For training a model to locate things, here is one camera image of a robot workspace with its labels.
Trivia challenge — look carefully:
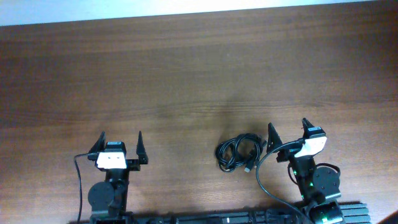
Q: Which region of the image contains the camera cable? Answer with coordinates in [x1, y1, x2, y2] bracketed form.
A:
[255, 139, 315, 224]
[73, 152, 100, 224]

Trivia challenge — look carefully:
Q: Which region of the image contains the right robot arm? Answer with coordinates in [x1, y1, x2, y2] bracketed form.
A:
[267, 118, 345, 223]

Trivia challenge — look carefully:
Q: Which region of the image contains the left camera cable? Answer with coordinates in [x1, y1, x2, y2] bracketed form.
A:
[73, 152, 100, 224]

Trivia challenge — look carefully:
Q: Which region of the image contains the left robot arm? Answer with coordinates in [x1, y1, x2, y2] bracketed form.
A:
[88, 132, 149, 224]

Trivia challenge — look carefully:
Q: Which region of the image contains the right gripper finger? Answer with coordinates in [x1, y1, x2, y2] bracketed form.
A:
[302, 118, 323, 139]
[267, 123, 282, 153]

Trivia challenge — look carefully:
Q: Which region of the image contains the right camera cable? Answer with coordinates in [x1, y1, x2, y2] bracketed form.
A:
[255, 139, 315, 224]

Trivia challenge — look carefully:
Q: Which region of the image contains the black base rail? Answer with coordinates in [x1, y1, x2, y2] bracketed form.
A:
[80, 202, 371, 224]

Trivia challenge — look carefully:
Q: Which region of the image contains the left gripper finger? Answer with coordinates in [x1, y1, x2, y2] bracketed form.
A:
[136, 131, 149, 164]
[88, 131, 106, 154]

